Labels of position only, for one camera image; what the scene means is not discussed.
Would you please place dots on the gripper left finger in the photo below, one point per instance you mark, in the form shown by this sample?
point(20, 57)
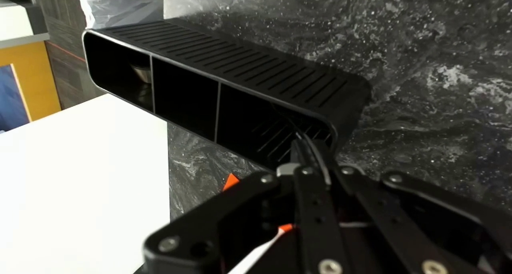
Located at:
point(224, 210)

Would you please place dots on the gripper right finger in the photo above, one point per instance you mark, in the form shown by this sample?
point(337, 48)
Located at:
point(420, 210)

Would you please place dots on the white panel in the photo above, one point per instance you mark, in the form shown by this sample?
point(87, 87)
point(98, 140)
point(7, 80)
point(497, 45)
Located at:
point(80, 186)

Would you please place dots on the black slotted cutlery organizer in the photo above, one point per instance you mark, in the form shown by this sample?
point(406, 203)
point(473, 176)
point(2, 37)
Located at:
point(240, 62)

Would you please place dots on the silver metal cup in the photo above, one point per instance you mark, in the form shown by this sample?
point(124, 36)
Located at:
point(140, 72)

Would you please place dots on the yellow and blue cabinet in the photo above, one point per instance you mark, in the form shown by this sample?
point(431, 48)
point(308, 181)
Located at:
point(36, 78)

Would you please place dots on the clear plastic sheet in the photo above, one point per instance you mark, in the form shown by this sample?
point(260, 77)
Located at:
point(120, 4)

